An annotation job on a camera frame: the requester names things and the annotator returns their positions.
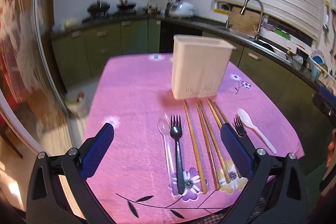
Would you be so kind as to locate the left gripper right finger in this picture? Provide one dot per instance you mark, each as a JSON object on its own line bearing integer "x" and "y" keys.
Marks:
{"x": 275, "y": 191}

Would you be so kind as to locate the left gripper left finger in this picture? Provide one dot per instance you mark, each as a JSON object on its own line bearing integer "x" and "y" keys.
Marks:
{"x": 46, "y": 200}

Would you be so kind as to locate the wooden chopstick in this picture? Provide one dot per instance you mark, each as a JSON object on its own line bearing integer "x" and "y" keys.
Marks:
{"x": 214, "y": 112}
{"x": 208, "y": 146}
{"x": 215, "y": 144}
{"x": 224, "y": 120}
{"x": 196, "y": 150}

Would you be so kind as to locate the white plastic spoon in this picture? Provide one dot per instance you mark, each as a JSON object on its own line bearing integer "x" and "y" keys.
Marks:
{"x": 245, "y": 118}

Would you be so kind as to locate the black plastic fork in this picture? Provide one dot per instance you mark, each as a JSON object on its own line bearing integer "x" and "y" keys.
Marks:
{"x": 239, "y": 127}
{"x": 176, "y": 134}

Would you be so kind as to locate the clear plastic spoon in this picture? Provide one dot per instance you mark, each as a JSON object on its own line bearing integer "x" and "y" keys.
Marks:
{"x": 164, "y": 129}

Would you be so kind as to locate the steel kitchen faucet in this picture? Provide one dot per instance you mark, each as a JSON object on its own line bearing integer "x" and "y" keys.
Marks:
{"x": 245, "y": 7}

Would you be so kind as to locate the steel sink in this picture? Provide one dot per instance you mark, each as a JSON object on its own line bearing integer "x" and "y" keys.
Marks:
{"x": 275, "y": 48}

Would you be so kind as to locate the wooden cutting board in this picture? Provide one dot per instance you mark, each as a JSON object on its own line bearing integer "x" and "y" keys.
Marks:
{"x": 247, "y": 23}

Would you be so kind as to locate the pink floral tablecloth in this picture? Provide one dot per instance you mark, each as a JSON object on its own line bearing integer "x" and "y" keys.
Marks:
{"x": 132, "y": 181}

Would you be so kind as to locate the small steel water tap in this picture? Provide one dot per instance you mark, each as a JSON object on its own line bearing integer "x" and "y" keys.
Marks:
{"x": 225, "y": 9}

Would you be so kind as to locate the white plastic utensil holder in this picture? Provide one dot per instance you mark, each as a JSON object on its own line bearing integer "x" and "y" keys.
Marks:
{"x": 199, "y": 65}

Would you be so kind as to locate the white rice cooker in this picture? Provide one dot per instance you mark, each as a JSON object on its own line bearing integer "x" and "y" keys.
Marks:
{"x": 181, "y": 9}

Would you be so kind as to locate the black wok with lid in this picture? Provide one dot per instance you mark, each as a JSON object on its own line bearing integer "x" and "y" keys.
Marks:
{"x": 100, "y": 8}
{"x": 126, "y": 7}

